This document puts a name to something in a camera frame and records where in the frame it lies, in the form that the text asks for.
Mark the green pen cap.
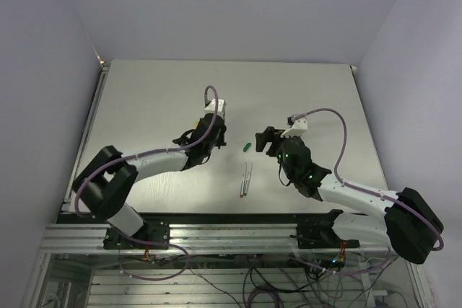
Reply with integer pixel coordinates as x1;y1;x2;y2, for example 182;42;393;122
243;143;251;152

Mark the white pen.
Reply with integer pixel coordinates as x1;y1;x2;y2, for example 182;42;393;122
244;162;253;197
240;163;248;198

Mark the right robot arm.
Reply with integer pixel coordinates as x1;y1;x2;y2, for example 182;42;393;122
256;126;444;265

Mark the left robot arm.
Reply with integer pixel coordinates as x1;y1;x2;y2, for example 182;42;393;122
72;111;227;248

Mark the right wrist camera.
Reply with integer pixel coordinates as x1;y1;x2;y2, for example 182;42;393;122
281;115;308;138

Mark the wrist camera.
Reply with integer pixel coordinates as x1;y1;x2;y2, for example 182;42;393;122
204;99;226;118
281;115;308;138

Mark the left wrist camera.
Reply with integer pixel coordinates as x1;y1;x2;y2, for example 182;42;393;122
204;99;226;118

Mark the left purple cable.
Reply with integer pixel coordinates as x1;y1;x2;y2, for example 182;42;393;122
74;84;221;215

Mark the purple cable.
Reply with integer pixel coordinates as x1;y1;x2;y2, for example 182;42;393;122
294;107;445;252
74;84;221;215

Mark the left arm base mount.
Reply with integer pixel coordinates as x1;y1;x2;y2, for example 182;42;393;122
103;220;170;250

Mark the aluminium frame rail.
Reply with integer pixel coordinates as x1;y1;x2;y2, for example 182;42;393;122
39;223;388;255

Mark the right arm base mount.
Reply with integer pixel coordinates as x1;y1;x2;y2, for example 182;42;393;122
289;209;360;250

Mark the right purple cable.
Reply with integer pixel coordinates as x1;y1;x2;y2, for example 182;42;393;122
294;107;445;252

